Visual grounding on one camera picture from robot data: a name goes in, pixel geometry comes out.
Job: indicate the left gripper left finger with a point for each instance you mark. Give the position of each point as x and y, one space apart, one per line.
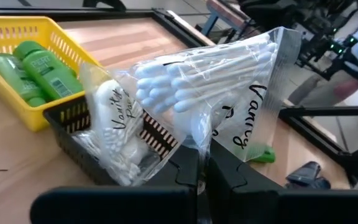
120 205

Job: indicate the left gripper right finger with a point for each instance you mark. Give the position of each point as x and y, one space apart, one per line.
291 208

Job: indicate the green travel shampoo bottle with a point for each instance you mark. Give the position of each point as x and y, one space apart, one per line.
11 77
267 155
48 74

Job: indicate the dark blue travel tube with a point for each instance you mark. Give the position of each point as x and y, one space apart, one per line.
320 183
303 170

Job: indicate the black slotted plastic basket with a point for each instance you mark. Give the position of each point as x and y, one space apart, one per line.
73 155

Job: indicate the person's hand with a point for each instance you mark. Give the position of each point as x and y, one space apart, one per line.
346 88

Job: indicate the yellow slotted plastic basket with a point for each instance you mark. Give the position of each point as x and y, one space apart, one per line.
20 115

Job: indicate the blue-legged side table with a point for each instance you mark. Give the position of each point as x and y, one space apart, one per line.
210 25

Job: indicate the black aluminium table frame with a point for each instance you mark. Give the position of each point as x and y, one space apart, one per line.
73 12

